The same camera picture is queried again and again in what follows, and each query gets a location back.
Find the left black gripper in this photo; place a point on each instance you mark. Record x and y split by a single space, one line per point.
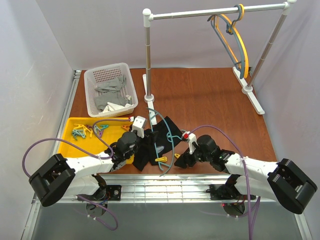
147 137

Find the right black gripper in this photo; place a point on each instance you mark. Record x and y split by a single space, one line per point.
191 155

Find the black underwear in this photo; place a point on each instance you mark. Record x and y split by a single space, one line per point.
154 145

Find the teal plastic hanger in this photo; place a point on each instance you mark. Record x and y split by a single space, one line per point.
170 138

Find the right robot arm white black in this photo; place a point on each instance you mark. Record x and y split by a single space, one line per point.
282 181

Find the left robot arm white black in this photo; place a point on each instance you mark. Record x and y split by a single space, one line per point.
66 176

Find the yellow plastic hanger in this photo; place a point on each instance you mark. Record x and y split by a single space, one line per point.
241 64

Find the orange clothespin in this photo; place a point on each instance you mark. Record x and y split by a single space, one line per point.
126 127

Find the purple clothespin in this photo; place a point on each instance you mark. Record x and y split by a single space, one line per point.
97 129

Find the white cloth in basket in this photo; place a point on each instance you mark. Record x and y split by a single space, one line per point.
110 107

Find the pale yellow clothespin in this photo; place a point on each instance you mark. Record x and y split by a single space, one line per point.
82 127

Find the grey cloth in basket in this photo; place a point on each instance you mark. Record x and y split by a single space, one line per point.
110 91

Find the white plastic laundry basket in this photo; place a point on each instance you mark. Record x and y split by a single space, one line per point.
98 75

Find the yellow plastic tray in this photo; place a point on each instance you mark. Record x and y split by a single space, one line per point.
93 144

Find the teal clothespin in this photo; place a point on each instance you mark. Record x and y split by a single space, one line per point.
78 133

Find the white metal clothes rack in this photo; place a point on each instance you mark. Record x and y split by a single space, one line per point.
232 14

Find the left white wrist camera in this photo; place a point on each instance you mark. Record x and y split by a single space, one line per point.
138 125

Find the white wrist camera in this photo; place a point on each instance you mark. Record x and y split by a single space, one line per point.
191 139
138 125

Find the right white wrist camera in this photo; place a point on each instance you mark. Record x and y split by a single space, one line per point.
191 139

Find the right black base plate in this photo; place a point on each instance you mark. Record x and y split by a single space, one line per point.
223 192

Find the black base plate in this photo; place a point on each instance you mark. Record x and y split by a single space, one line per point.
223 192
113 192

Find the aluminium rail frame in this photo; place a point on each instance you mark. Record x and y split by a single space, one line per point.
175 206

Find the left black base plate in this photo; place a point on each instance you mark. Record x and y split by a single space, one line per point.
113 192

